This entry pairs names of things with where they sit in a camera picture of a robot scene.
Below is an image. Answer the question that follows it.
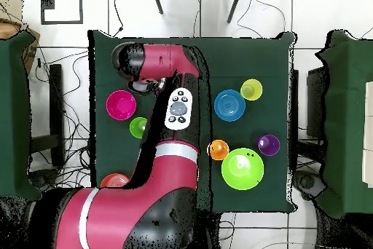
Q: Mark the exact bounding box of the pink bowl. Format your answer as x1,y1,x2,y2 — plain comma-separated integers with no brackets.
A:
105,89,138,122

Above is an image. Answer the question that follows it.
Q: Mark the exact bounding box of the green cup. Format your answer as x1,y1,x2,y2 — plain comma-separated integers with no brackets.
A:
128,116,149,139

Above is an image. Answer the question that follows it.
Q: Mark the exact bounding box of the blue bowl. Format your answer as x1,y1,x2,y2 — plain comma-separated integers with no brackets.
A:
213,89,246,122

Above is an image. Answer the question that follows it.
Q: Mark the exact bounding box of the black floor beam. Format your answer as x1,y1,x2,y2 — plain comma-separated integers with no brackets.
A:
29,63,66,168

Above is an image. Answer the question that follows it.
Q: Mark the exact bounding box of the orange cup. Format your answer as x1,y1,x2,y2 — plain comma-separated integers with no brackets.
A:
207,139,230,162

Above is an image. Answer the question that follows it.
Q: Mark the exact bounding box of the red-orange bowl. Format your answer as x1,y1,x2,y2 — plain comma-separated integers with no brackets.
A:
99,173,131,189

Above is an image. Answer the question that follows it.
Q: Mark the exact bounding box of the dark green tablecloth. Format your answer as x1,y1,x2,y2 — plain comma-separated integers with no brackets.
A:
87,29,298,214

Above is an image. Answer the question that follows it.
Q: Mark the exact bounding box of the yellow cup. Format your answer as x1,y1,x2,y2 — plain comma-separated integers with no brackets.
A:
240,78,264,102

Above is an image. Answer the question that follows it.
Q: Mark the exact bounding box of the green bowl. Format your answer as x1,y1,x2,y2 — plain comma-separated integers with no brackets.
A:
221,147,265,191

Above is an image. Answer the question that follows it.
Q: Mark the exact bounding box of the green side table cloth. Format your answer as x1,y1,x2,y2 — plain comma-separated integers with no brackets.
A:
315,29,373,219
0,31,43,202

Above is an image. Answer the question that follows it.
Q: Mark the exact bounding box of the dark grey stand base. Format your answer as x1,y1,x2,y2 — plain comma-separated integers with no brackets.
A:
28,167,60,187
292,170,327,202

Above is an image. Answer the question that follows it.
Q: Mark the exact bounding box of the purple cup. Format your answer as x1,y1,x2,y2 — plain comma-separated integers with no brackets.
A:
256,134,281,157

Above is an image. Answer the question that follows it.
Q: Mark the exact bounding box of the cardboard box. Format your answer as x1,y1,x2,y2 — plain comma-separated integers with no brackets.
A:
0,0,41,75

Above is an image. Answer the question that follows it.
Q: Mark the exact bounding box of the black box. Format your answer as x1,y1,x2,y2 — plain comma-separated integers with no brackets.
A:
305,66,328,140

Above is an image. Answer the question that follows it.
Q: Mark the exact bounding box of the black cable with plug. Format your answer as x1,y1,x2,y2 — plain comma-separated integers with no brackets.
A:
107,0,125,38

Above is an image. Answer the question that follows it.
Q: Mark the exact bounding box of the black camera tripod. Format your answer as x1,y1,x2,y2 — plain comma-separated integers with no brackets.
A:
151,0,245,25

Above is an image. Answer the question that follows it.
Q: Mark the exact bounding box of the tangle of black cables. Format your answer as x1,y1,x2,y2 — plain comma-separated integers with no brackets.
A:
28,47,97,190

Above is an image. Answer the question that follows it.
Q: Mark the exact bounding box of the black rectangular frame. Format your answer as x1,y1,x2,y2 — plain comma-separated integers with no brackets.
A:
39,0,85,25

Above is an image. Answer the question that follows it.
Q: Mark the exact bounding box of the thin black cable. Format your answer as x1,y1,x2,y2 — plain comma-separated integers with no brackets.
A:
236,0,287,39

